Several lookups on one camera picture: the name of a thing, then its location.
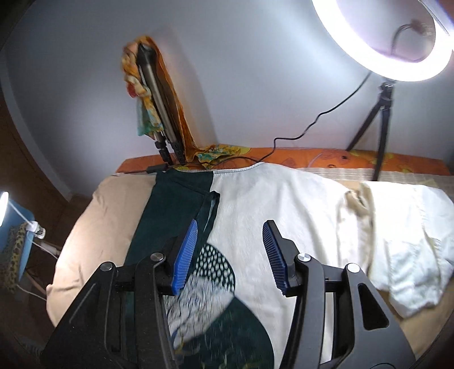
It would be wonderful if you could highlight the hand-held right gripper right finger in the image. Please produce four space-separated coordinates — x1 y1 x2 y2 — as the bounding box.
262 220 415 369

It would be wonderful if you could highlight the leopard print cloth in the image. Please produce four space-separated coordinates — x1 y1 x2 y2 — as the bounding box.
0 225 31 292

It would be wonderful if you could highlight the green and white printed t-shirt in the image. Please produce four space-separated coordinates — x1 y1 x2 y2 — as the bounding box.
122 161 377 369

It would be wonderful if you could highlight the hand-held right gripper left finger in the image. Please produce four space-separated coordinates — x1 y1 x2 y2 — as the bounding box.
41 219 199 369

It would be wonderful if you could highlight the orange floral scarf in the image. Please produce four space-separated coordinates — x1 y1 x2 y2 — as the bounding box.
121 35 245 170

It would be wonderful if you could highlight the white cable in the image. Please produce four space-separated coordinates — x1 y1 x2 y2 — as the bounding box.
30 238 61 257

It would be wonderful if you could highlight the folded grey tripod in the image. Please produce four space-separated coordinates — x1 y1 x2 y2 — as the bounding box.
136 43 187 165

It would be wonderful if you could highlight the white ring light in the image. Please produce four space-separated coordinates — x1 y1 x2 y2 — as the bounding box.
312 0 454 83

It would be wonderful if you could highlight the blue box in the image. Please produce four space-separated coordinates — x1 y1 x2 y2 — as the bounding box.
0 197 36 284

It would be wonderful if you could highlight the black power cable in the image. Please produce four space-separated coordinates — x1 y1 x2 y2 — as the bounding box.
147 73 373 174

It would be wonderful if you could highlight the beige checked sheet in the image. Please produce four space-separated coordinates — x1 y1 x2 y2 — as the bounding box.
298 167 454 199

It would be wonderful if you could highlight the tan blanket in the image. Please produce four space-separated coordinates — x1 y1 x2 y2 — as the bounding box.
46 174 447 359

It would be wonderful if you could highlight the white garment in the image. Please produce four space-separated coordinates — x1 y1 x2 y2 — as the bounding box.
362 181 454 318

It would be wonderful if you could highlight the orange floral bedsheet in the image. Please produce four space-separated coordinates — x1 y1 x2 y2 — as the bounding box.
117 144 449 176

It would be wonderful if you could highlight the black ring light tripod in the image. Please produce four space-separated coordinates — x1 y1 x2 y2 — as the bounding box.
346 81 396 181

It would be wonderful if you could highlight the black gooseneck phone holder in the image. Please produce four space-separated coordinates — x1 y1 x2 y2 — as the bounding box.
392 21 437 57

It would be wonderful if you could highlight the white power plug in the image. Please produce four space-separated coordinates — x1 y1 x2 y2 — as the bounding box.
21 220 48 240

